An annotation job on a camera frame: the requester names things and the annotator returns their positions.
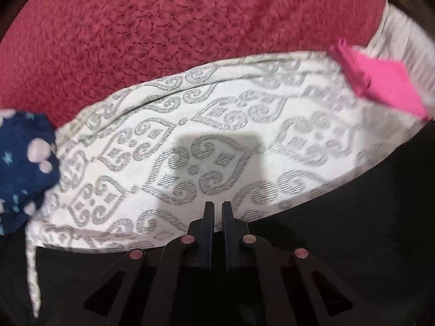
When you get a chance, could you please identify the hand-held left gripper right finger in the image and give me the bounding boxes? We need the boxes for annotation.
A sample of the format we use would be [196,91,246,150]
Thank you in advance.
[222,201,352,326]

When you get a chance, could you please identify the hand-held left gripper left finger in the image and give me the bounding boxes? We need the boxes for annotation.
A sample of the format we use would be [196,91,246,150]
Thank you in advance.
[83,201,216,326]

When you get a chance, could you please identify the black pants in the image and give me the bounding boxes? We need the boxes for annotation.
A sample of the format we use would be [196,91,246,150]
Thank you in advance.
[0,122,435,326]

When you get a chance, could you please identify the white grey patterned bedsheet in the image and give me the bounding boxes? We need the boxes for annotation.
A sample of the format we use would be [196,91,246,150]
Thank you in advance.
[25,51,429,316]

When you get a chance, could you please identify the blue star printed garment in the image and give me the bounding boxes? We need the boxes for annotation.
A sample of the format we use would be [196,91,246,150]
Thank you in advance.
[0,109,62,236]

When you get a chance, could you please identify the red patterned headboard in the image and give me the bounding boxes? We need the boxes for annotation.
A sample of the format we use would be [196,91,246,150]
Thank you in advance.
[0,0,388,130]

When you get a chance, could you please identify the pink folded garment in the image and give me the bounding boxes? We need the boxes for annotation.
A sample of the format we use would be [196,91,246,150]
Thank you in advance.
[328,39,429,121]

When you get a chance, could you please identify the white striped blanket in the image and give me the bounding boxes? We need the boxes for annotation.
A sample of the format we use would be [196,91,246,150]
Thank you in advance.
[367,3,435,123]

